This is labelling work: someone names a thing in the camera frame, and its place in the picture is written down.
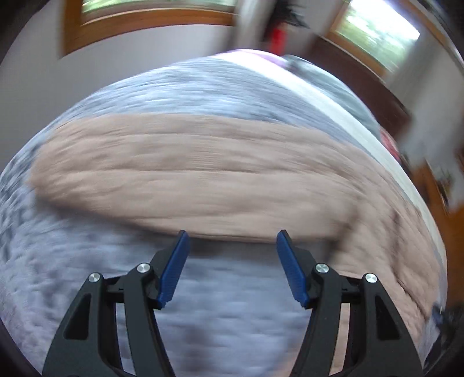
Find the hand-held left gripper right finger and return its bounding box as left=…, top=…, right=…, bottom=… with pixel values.
left=276, top=229, right=425, bottom=377

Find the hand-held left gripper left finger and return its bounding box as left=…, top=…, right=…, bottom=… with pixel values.
left=41, top=229, right=191, bottom=377

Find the beige quilted jacket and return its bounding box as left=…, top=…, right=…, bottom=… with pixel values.
left=29, top=113, right=446, bottom=377

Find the grey quilted bedspread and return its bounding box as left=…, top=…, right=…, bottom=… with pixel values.
left=0, top=58, right=448, bottom=377

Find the dark wooden headboard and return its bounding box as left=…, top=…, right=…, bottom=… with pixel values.
left=379, top=128, right=405, bottom=162
left=308, top=36, right=412, bottom=146

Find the grey pillow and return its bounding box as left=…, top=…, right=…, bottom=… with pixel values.
left=283, top=54, right=381, bottom=138

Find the purple pillow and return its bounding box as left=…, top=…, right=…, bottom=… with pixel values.
left=217, top=49, right=291, bottom=68

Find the black and red bag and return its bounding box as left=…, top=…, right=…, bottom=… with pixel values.
left=263, top=0, right=309, bottom=55

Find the small wooden framed window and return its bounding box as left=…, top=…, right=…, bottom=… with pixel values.
left=326, top=0, right=446, bottom=86

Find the large wooden framed window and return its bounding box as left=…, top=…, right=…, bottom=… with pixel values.
left=63, top=0, right=243, bottom=57

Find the white curtain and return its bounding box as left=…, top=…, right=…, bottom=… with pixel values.
left=232, top=0, right=269, bottom=48

